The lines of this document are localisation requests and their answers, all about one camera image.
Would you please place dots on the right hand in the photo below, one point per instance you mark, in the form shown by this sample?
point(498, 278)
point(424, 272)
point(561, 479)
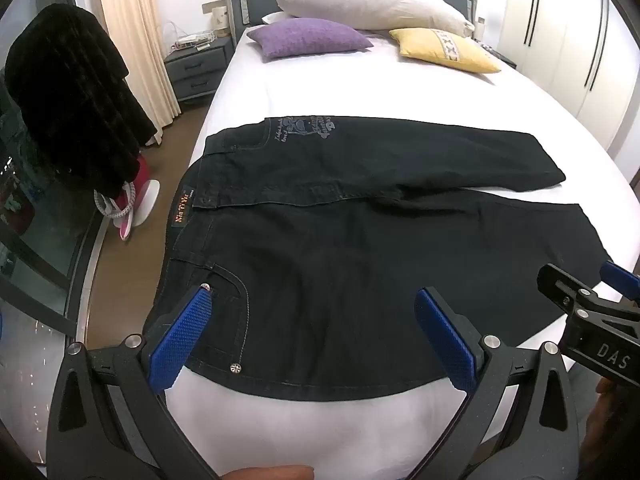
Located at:
point(610, 449)

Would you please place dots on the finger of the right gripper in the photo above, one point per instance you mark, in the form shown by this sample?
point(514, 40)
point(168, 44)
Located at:
point(621, 280)
point(575, 294)

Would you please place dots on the purple cushion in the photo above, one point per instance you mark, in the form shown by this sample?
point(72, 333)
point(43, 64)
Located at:
point(307, 36)

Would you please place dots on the black denim pants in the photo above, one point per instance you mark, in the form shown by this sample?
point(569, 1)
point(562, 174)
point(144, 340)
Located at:
point(314, 235)

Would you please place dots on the white bed mattress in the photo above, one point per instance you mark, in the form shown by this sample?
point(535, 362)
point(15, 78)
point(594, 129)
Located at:
point(383, 438)

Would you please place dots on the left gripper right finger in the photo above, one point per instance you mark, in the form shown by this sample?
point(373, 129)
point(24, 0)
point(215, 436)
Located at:
point(517, 419)

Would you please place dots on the small white pillow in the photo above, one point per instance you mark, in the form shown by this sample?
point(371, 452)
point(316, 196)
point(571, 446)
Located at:
point(275, 17)

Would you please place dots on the yellow cushion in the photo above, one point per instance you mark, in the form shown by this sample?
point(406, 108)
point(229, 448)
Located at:
point(445, 49)

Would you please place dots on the white wardrobe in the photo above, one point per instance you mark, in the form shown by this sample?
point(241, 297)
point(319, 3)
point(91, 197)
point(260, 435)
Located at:
point(578, 51)

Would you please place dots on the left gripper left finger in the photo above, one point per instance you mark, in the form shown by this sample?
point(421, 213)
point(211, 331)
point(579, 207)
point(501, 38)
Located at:
point(108, 416)

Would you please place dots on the pink white fan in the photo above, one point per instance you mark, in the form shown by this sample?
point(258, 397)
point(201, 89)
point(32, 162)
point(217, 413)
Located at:
point(134, 204)

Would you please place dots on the beige curtain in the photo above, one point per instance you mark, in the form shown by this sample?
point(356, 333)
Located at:
point(134, 27)

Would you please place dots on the dark grey nightstand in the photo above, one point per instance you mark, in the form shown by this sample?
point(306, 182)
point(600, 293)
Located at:
point(196, 72)

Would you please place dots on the left hand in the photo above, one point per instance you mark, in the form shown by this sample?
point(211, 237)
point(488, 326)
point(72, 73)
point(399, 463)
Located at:
point(288, 472)

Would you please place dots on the black hanging garment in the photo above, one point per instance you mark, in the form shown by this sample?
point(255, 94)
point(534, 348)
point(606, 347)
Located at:
point(69, 80)

